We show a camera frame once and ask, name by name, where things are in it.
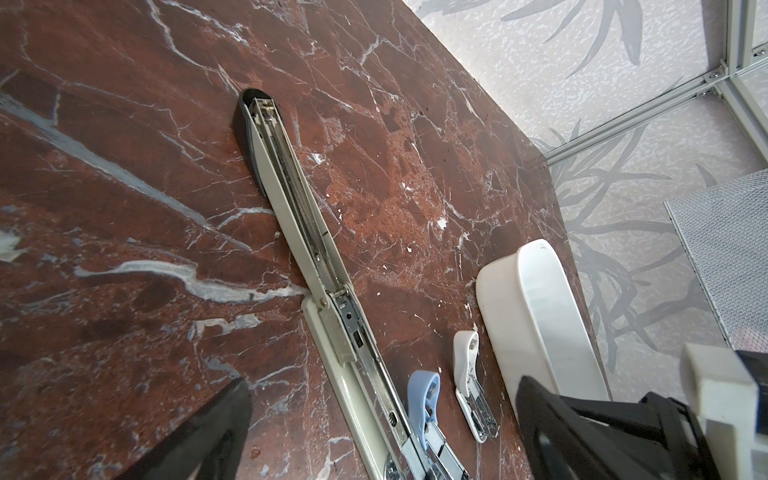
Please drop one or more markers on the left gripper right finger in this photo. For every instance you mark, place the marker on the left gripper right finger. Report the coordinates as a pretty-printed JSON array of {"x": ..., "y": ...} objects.
[{"x": 559, "y": 444}]

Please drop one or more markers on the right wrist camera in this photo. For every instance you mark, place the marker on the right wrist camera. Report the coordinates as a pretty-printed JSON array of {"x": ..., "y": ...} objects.
[{"x": 727, "y": 389}]

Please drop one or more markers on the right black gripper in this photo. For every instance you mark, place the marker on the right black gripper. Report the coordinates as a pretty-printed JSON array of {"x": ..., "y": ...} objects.
[{"x": 660, "y": 435}]

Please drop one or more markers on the small blue stapler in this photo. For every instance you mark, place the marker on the small blue stapler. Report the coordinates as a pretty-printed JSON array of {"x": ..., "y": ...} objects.
[{"x": 423, "y": 392}]

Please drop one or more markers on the small white stapler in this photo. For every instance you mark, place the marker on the small white stapler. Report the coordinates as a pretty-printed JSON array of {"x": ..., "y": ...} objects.
[{"x": 470, "y": 394}]

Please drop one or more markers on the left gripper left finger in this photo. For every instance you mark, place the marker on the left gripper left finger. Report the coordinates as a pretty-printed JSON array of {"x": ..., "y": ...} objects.
[{"x": 208, "y": 445}]

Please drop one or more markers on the beige black long stapler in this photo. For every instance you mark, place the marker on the beige black long stapler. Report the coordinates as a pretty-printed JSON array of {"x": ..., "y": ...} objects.
[{"x": 370, "y": 403}]

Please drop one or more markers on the white oval tray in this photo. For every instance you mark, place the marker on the white oval tray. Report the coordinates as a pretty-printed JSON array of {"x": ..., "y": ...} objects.
[{"x": 535, "y": 327}]

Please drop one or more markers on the white wire mesh basket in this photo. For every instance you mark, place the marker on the white wire mesh basket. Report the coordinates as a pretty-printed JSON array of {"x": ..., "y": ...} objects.
[{"x": 723, "y": 230}]

